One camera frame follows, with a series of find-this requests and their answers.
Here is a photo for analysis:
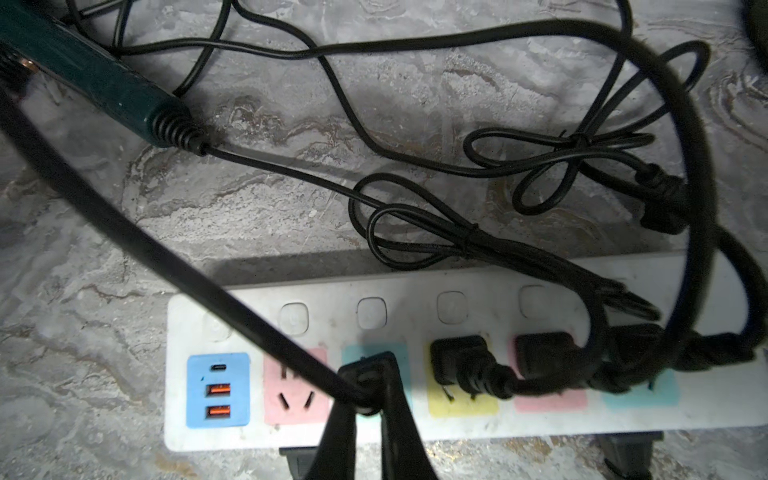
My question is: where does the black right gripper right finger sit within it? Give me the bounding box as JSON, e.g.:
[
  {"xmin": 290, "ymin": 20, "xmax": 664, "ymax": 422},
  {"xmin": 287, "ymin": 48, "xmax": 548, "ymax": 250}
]
[{"xmin": 339, "ymin": 352, "xmax": 437, "ymax": 479}]

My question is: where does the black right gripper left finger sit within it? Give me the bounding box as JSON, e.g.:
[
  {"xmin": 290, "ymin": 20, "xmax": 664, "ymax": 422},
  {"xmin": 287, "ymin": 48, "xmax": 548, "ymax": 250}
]
[{"xmin": 303, "ymin": 401, "xmax": 357, "ymax": 480}]

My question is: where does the white multicolour power strip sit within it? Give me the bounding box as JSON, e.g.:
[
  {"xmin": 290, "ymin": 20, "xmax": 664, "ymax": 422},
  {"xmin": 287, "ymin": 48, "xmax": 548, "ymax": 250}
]
[{"xmin": 164, "ymin": 268, "xmax": 767, "ymax": 452}]

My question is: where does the black cable of green dryer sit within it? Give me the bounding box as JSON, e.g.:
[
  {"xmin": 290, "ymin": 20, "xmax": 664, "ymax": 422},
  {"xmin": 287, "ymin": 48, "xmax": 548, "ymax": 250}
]
[{"xmin": 59, "ymin": 0, "xmax": 721, "ymax": 397}]

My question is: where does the black cable of pink dryer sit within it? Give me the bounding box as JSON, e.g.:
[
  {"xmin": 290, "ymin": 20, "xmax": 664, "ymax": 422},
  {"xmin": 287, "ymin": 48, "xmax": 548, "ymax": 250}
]
[{"xmin": 0, "ymin": 89, "xmax": 385, "ymax": 416}]

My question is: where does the black cable large green dryer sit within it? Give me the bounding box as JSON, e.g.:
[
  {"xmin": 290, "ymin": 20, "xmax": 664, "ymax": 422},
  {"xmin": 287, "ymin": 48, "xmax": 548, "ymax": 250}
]
[{"xmin": 203, "ymin": 146, "xmax": 661, "ymax": 322}]

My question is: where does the large green orange hair dryer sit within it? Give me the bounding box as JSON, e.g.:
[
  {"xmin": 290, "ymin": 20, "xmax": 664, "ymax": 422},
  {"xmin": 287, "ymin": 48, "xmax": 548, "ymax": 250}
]
[{"xmin": 1, "ymin": 1, "xmax": 208, "ymax": 156}]

